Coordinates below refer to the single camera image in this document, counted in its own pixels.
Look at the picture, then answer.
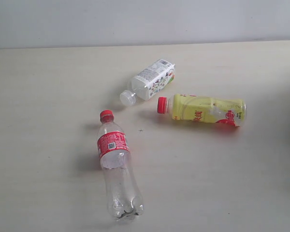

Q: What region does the yellow bottle red cap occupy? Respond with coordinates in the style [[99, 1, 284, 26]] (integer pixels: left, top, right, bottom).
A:
[[157, 94, 247, 127]]

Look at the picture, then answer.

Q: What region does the clear cola bottle red label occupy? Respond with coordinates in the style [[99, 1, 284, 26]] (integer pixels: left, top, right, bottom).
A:
[[97, 110, 144, 221]]

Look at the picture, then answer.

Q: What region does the white floral label bottle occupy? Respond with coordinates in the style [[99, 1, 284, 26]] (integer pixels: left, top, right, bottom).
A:
[[119, 59, 175, 106]]

